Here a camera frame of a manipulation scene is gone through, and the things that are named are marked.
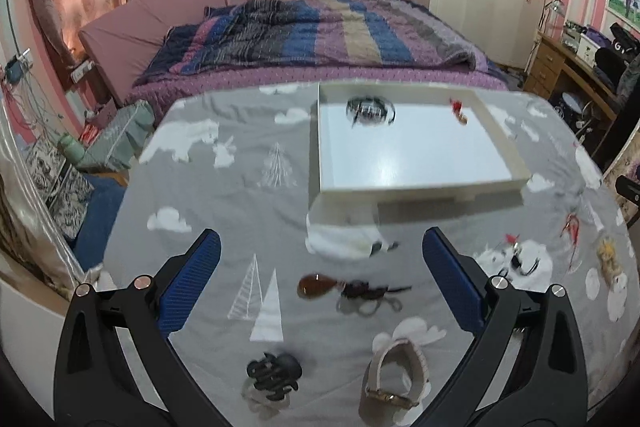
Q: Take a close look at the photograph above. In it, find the red tassel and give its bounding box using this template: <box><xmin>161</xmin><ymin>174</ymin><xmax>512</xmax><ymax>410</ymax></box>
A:
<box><xmin>562</xmin><ymin>212</ymin><xmax>583</xmax><ymax>273</ymax></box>

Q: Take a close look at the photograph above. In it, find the desk lamp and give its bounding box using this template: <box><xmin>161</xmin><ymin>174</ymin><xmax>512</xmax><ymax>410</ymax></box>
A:
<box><xmin>537</xmin><ymin>0</ymin><xmax>567</xmax><ymax>32</ymax></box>

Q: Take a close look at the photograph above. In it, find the yellow bear charm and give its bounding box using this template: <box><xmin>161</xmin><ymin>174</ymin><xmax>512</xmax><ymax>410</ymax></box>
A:
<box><xmin>596</xmin><ymin>238</ymin><xmax>626</xmax><ymax>290</ymax></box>

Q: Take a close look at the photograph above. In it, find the white shallow tray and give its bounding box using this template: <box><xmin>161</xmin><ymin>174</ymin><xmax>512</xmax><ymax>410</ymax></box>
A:
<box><xmin>306</xmin><ymin>82</ymin><xmax>532</xmax><ymax>228</ymax></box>

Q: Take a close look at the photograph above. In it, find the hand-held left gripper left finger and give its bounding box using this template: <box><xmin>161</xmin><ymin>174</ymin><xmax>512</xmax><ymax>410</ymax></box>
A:
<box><xmin>54</xmin><ymin>228</ymin><xmax>236</xmax><ymax>427</ymax></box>

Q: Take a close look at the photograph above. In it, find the white leather wristband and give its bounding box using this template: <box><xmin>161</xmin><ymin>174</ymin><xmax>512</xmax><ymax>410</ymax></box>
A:
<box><xmin>359</xmin><ymin>338</ymin><xmax>432</xmax><ymax>425</ymax></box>

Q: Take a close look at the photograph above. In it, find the black claw hair clip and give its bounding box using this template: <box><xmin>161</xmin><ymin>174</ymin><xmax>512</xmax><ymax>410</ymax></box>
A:
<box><xmin>246</xmin><ymin>351</ymin><xmax>304</xmax><ymax>392</ymax></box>

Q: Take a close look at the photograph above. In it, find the striped quilt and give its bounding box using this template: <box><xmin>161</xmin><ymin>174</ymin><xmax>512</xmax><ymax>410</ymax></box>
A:
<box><xmin>132</xmin><ymin>0</ymin><xmax>488</xmax><ymax>85</ymax></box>

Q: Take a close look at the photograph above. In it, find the green bottle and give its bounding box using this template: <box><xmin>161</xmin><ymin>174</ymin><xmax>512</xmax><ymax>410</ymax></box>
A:
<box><xmin>57</xmin><ymin>133</ymin><xmax>88</xmax><ymax>165</ymax></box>

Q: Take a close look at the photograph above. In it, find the floral storage box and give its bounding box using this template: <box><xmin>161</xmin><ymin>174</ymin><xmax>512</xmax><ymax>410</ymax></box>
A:
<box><xmin>25</xmin><ymin>139</ymin><xmax>96</xmax><ymax>240</ymax></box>

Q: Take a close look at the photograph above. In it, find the pink padded headboard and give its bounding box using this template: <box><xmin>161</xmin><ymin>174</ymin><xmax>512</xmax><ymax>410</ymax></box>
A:
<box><xmin>77</xmin><ymin>0</ymin><xmax>228</xmax><ymax>105</ymax></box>

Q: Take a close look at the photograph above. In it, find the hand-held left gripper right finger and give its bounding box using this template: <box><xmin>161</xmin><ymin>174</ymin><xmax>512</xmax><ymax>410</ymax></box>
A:
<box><xmin>421</xmin><ymin>227</ymin><xmax>590</xmax><ymax>427</ymax></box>

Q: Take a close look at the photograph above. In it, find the white box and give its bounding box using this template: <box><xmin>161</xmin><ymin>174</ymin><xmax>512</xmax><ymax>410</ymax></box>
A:
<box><xmin>577</xmin><ymin>41</ymin><xmax>601</xmax><ymax>68</ymax></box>

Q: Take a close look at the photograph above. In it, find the bundle of cables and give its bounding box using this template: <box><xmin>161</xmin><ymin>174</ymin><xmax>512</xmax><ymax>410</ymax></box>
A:
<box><xmin>0</xmin><ymin>52</ymin><xmax>56</xmax><ymax>142</ymax></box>

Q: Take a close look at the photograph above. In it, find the wooden desk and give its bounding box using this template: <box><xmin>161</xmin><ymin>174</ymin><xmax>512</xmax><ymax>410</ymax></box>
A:
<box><xmin>522</xmin><ymin>29</ymin><xmax>626</xmax><ymax>122</ymax></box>

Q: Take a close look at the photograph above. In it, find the grey printed blanket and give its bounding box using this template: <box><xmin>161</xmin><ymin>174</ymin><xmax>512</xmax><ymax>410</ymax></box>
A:
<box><xmin>100</xmin><ymin>84</ymin><xmax>632</xmax><ymax>427</ymax></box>

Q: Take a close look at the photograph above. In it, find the purple bedsheet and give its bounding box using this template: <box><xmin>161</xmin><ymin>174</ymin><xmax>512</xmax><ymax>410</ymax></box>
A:
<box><xmin>120</xmin><ymin>66</ymin><xmax>508</xmax><ymax>114</ymax></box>

